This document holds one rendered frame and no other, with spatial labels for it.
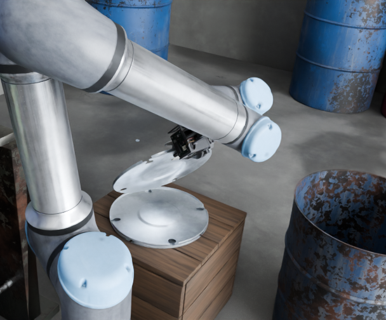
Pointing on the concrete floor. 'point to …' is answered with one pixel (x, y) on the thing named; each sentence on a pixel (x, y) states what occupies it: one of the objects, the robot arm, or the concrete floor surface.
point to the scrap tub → (345, 249)
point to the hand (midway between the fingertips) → (178, 151)
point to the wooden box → (183, 265)
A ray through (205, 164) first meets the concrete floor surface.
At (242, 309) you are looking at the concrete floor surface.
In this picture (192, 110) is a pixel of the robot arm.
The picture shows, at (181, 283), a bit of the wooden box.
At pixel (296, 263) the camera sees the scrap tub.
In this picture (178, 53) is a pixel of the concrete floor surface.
